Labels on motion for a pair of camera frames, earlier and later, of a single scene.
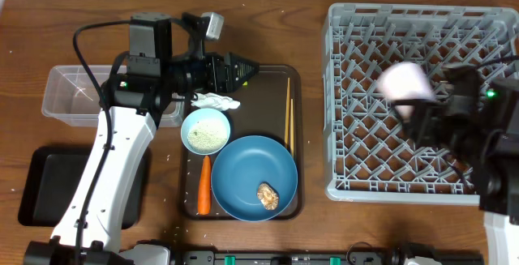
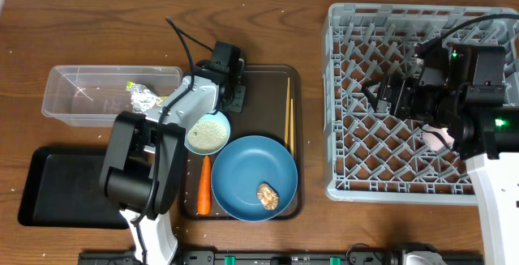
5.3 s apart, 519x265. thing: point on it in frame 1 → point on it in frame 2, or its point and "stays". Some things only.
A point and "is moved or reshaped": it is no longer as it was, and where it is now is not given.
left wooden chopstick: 287,114 stays
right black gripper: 421,126 → 405,86
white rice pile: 208,136 stays
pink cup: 405,81 is moved or reshaped
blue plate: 245,163 stays
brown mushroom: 268,195 stays
